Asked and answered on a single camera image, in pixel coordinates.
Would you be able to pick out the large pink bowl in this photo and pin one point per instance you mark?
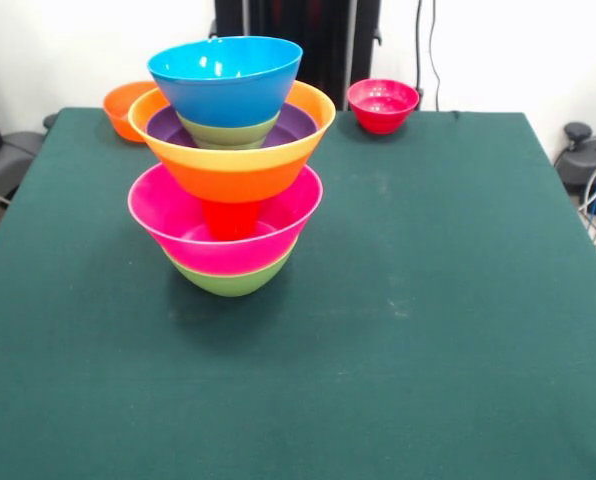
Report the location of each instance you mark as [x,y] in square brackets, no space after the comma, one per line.
[218,257]

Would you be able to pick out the red cup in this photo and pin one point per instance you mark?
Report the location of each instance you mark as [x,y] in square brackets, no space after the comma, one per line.
[230,220]

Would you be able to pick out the purple bowl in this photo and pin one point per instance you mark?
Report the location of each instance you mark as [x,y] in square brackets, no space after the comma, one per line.
[298,127]

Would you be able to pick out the large green bowl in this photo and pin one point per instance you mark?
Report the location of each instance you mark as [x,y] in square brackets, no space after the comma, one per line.
[233,285]

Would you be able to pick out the small orange bowl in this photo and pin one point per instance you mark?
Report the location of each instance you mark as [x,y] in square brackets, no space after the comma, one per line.
[120,125]

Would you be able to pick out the grey pedestal foot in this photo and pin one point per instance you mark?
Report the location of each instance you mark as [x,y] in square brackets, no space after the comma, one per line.
[13,160]
[578,165]

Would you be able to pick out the dark green tablecloth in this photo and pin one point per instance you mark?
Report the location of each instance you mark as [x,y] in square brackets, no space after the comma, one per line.
[328,375]

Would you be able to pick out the light green bowl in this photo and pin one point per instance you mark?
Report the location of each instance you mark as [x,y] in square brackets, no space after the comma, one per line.
[228,134]

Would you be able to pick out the large orange bowl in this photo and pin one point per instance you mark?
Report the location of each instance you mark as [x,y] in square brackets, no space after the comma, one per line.
[228,180]

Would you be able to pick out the large blue bowl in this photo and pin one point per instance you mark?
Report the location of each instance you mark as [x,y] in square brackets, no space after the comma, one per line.
[223,100]

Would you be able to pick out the small pink bowl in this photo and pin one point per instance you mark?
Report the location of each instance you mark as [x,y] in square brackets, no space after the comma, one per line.
[383,120]

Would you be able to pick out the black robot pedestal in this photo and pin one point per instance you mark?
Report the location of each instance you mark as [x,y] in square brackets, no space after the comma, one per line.
[318,40]

